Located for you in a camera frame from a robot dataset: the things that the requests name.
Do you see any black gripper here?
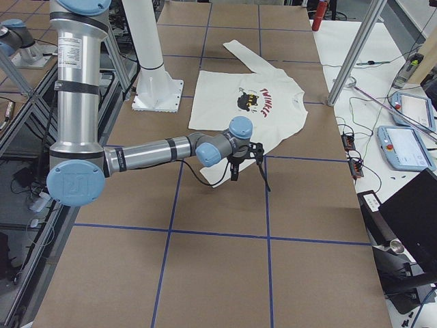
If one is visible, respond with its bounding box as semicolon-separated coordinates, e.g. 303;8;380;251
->
227;142;264;181

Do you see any cream long-sleeve cat shirt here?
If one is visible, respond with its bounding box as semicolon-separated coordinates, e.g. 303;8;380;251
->
188;39;310;189

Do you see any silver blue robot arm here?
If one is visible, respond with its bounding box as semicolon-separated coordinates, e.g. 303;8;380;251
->
46;1;264;207

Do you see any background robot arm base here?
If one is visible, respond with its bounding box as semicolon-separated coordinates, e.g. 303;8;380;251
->
1;18;57;68

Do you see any black orange connector block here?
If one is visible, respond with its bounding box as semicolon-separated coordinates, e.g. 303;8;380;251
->
341;133;356;152

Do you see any grabber stick tool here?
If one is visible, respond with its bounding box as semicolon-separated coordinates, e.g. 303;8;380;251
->
344;77;437;143

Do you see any black box with label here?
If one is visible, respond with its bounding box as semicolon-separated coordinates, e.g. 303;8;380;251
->
357;190;396;246

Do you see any near teach pendant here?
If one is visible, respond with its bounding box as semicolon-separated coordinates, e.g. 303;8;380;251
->
377;126;436;172

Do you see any teach pendant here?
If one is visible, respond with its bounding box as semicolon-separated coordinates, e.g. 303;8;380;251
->
389;92;436;132
377;126;436;172

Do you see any black laptop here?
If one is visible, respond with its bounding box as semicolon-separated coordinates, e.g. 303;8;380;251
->
365;169;436;273

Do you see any red bottle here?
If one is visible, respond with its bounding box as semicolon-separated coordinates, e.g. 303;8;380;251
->
311;0;328;31

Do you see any far teach pendant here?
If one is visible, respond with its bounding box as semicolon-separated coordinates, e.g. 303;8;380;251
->
389;92;436;132

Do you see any clear water bottle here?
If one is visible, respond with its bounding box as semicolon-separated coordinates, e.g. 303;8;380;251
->
391;53;424;89

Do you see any white camera mast base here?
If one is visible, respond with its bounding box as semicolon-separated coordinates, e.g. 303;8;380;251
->
122;0;184;113

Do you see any aluminium frame post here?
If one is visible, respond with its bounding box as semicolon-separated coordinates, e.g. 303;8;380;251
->
327;0;387;107

